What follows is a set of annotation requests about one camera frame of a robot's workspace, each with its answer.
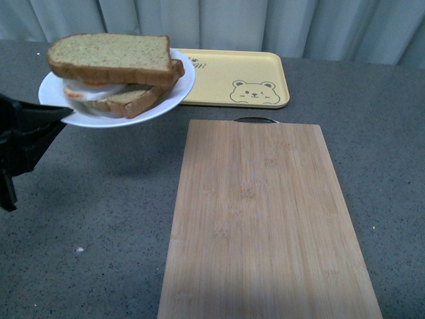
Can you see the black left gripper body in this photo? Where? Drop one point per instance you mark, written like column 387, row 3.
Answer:
column 22, row 146

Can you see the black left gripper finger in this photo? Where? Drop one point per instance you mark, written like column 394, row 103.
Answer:
column 28, row 113

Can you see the white round plate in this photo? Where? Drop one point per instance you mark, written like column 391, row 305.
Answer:
column 51, row 94

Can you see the fried egg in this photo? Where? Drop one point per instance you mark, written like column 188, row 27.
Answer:
column 79, row 91

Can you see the bread slice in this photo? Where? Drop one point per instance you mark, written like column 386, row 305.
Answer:
column 112, row 58
column 136, row 99

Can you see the yellow bear tray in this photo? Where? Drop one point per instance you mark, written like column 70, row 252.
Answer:
column 241, row 79

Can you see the bamboo cutting board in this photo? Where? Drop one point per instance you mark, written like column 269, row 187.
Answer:
column 261, row 229

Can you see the grey curtain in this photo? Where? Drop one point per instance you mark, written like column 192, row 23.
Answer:
column 382, row 32

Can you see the metal cutting board handle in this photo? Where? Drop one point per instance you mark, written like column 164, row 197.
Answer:
column 256, row 120

